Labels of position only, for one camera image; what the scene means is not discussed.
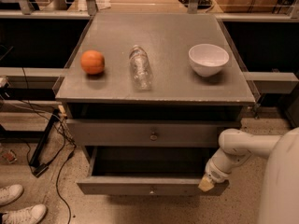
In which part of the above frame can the grey drawer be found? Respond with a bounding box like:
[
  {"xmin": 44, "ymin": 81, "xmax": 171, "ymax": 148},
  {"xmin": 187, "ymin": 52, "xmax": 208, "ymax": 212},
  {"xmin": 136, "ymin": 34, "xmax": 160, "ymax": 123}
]
[
  {"xmin": 76, "ymin": 146, "xmax": 230, "ymax": 197},
  {"xmin": 67, "ymin": 119, "xmax": 241, "ymax": 147}
]

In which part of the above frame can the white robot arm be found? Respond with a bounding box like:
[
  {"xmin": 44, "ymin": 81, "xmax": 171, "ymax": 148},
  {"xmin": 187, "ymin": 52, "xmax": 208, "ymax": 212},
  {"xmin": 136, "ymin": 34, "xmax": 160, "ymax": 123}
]
[{"xmin": 199, "ymin": 128, "xmax": 299, "ymax": 224}]

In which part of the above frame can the grey drawer cabinet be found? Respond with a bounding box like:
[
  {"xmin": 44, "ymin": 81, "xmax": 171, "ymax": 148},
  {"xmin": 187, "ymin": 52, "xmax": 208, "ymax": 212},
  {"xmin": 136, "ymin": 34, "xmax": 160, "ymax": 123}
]
[{"xmin": 54, "ymin": 12, "xmax": 257, "ymax": 194}]

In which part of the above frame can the grey top drawer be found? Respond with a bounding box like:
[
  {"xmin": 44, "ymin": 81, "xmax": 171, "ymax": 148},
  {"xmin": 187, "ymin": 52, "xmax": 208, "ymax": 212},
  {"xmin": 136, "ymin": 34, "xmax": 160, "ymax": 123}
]
[{"xmin": 67, "ymin": 119, "xmax": 241, "ymax": 147}]

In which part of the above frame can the white ceramic bowl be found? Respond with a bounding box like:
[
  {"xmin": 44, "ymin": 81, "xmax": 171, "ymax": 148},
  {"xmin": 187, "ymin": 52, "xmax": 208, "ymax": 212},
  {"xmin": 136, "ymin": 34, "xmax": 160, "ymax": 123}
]
[{"xmin": 189, "ymin": 44, "xmax": 230, "ymax": 77}]

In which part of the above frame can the clear plastic water bottle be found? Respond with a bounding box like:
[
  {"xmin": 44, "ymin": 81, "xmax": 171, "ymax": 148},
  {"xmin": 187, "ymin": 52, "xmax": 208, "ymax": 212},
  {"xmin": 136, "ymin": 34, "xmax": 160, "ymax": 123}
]
[{"xmin": 129, "ymin": 45, "xmax": 152, "ymax": 91}]

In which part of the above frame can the orange ball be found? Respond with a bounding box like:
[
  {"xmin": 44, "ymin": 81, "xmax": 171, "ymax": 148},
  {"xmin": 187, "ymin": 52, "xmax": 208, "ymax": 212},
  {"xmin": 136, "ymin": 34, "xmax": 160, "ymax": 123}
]
[{"xmin": 80, "ymin": 50, "xmax": 105, "ymax": 75}]

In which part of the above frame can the black metal stand leg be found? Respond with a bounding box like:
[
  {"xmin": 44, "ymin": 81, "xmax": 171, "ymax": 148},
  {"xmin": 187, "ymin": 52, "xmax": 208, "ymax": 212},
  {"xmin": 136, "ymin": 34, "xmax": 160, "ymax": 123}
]
[{"xmin": 29, "ymin": 109, "xmax": 59, "ymax": 177}]

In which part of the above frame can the white sneaker lower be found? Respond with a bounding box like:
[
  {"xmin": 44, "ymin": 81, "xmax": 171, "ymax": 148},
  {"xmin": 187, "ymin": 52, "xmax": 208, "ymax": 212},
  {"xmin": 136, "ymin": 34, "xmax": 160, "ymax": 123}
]
[{"xmin": 1, "ymin": 204, "xmax": 47, "ymax": 224}]

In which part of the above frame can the white sneaker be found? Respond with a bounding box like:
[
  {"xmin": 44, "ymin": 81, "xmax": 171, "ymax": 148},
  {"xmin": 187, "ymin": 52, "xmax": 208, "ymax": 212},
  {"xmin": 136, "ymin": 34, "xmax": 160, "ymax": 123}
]
[
  {"xmin": 0, "ymin": 184, "xmax": 23, "ymax": 206},
  {"xmin": 1, "ymin": 204, "xmax": 47, "ymax": 224}
]

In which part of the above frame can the small red floor object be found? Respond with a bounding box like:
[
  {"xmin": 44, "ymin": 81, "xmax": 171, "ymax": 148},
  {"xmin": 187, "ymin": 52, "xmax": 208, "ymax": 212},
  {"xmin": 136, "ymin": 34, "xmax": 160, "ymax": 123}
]
[{"xmin": 2, "ymin": 150, "xmax": 17, "ymax": 163}]

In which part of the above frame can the white sneaker upper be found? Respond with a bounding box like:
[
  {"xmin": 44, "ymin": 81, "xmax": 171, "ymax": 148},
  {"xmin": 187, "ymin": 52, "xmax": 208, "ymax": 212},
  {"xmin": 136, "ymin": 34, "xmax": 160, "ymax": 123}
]
[{"xmin": 0, "ymin": 184, "xmax": 23, "ymax": 206}]

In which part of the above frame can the black floor cable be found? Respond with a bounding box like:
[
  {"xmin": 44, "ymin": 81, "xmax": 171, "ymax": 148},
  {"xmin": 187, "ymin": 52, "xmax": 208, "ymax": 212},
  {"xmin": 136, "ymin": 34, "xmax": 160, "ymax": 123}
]
[{"xmin": 18, "ymin": 67, "xmax": 78, "ymax": 224}]

